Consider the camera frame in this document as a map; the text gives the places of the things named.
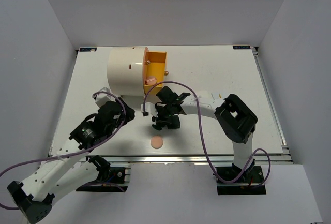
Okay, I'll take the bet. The dark green puff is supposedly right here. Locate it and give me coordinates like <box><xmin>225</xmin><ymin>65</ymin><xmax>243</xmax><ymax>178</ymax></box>
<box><xmin>152</xmin><ymin>123</ymin><xmax>166</xmax><ymax>131</ymax></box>

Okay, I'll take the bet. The pink puff with strap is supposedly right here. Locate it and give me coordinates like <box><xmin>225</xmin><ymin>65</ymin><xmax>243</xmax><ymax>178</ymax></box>
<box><xmin>145</xmin><ymin>76</ymin><xmax>157</xmax><ymax>86</ymax></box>

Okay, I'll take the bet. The yellow drawer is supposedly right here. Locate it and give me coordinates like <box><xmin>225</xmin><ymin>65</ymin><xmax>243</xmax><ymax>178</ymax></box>
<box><xmin>143</xmin><ymin>51</ymin><xmax>168</xmax><ymax>94</ymax></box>

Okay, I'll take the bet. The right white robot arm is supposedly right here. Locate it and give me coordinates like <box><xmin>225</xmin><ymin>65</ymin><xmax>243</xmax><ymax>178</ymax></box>
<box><xmin>141</xmin><ymin>86</ymin><xmax>258</xmax><ymax>184</ymax></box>

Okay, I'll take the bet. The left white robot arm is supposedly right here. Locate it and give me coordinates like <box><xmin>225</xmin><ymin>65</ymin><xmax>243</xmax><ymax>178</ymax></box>
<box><xmin>7</xmin><ymin>99</ymin><xmax>135</xmax><ymax>223</ymax></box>

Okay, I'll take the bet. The black square compact case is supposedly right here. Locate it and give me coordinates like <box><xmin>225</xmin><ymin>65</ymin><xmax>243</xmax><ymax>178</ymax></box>
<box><xmin>167</xmin><ymin>116</ymin><xmax>181</xmax><ymax>130</ymax></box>

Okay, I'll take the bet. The plain pink round puff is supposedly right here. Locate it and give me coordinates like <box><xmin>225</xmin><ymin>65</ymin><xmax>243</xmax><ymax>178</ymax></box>
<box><xmin>151</xmin><ymin>136</ymin><xmax>163</xmax><ymax>149</ymax></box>

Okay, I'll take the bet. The white square compact with gold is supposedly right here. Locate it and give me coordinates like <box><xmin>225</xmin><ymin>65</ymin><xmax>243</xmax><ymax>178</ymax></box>
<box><xmin>212</xmin><ymin>92</ymin><xmax>222</xmax><ymax>99</ymax></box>

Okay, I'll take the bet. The cream round drawer organizer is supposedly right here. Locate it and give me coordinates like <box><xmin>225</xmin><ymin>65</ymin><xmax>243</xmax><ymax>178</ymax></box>
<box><xmin>107</xmin><ymin>47</ymin><xmax>148</xmax><ymax>96</ymax></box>

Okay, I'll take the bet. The blue label sticker left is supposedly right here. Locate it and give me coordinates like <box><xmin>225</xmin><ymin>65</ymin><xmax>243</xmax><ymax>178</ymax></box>
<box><xmin>79</xmin><ymin>47</ymin><xmax>97</xmax><ymax>52</ymax></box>

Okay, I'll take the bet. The blue label sticker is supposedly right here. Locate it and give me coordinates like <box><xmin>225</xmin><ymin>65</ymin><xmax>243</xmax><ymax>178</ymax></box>
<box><xmin>79</xmin><ymin>47</ymin><xmax>97</xmax><ymax>52</ymax></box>
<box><xmin>232</xmin><ymin>45</ymin><xmax>251</xmax><ymax>50</ymax></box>

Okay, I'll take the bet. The blue label sticker right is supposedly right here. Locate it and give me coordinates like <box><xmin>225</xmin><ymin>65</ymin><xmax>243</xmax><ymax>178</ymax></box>
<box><xmin>232</xmin><ymin>45</ymin><xmax>251</xmax><ymax>50</ymax></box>

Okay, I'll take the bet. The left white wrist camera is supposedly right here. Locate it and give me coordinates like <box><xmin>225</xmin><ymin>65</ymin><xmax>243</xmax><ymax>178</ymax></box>
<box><xmin>92</xmin><ymin>87</ymin><xmax>115</xmax><ymax>108</ymax></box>

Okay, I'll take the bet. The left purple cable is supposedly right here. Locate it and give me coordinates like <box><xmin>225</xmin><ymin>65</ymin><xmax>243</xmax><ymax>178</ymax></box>
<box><xmin>0</xmin><ymin>92</ymin><xmax>127</xmax><ymax>211</ymax></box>

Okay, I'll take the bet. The purple cable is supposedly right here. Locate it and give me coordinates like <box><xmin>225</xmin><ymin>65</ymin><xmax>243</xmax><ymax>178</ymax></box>
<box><xmin>142</xmin><ymin>80</ymin><xmax>272</xmax><ymax>189</ymax></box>
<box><xmin>0</xmin><ymin>92</ymin><xmax>127</xmax><ymax>211</ymax></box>

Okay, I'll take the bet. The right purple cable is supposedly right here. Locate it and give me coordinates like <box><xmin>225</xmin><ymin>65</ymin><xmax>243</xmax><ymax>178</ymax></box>
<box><xmin>142</xmin><ymin>80</ymin><xmax>272</xmax><ymax>189</ymax></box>

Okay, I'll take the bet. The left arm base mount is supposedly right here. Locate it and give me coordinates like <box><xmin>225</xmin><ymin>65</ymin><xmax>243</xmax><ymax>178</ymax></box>
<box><xmin>76</xmin><ymin>155</ymin><xmax>131</xmax><ymax>193</ymax></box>

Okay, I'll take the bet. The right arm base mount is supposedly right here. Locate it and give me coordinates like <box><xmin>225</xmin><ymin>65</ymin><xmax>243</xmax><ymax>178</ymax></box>
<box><xmin>213</xmin><ymin>166</ymin><xmax>266</xmax><ymax>196</ymax></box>

